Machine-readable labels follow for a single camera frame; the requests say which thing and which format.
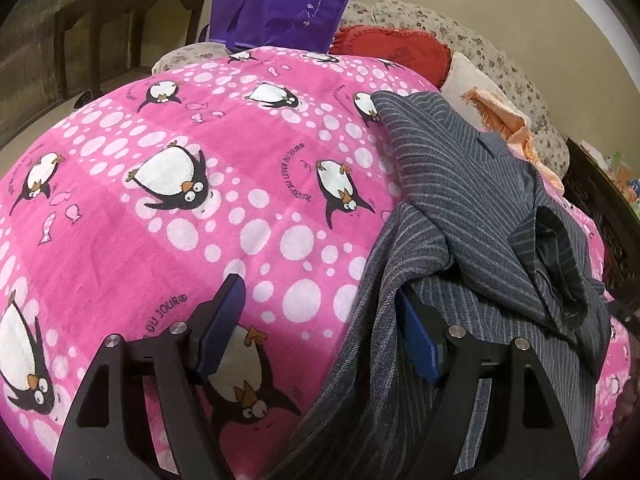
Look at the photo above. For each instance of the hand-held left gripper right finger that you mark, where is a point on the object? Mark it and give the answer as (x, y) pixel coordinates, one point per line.
(417, 340)

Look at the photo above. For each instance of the white pillow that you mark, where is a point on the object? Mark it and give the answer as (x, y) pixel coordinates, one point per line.
(462, 80)

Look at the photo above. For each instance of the purple tote bag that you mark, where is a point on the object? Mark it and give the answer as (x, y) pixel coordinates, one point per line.
(280, 5)

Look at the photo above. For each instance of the grey striped suit jacket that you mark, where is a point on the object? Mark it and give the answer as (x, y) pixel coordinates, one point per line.
(450, 200)

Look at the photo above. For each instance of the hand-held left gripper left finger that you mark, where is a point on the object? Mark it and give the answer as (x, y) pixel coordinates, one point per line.
(222, 320)

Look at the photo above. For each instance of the clutter of small items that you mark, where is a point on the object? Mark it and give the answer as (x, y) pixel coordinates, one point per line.
(620, 170)

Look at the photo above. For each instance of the peach fringed scarf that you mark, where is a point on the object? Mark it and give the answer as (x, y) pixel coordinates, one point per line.
(500, 110)

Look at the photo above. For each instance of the dark wooden table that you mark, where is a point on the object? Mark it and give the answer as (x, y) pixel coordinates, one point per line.
(125, 0)

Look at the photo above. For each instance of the dark carved wooden headboard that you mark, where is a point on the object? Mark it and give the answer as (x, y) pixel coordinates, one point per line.
(600, 210)

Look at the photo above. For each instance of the red heart-shaped cushion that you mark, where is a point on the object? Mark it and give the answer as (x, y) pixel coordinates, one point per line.
(400, 52)

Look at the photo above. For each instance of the pink penguin print blanket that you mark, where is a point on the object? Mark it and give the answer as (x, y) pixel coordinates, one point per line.
(150, 260)

